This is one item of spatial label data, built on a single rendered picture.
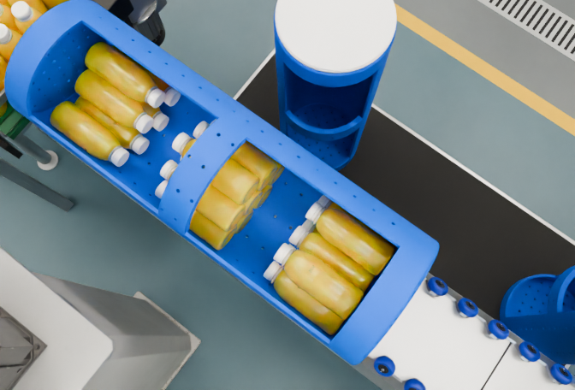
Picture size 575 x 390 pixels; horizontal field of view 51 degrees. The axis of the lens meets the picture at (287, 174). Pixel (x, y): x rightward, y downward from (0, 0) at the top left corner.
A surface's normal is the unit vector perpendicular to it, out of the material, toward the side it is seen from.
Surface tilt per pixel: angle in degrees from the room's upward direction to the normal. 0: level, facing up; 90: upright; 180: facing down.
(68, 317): 0
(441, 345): 0
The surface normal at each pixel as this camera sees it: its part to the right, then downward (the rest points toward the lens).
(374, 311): -0.23, 0.05
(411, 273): 0.14, -0.45
